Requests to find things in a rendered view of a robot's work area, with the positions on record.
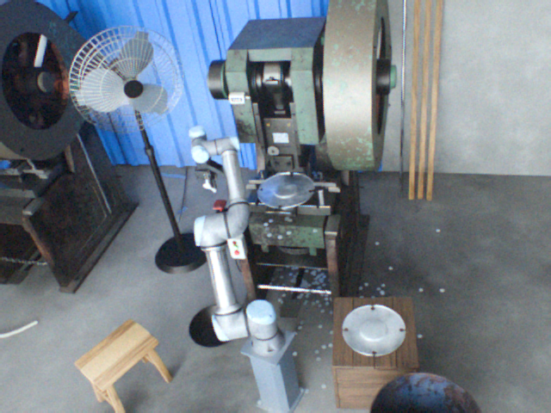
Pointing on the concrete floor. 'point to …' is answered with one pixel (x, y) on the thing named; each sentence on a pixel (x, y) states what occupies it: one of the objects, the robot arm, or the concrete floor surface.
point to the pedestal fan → (100, 95)
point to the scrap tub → (423, 396)
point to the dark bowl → (204, 329)
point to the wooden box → (339, 363)
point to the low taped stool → (120, 360)
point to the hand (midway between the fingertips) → (216, 189)
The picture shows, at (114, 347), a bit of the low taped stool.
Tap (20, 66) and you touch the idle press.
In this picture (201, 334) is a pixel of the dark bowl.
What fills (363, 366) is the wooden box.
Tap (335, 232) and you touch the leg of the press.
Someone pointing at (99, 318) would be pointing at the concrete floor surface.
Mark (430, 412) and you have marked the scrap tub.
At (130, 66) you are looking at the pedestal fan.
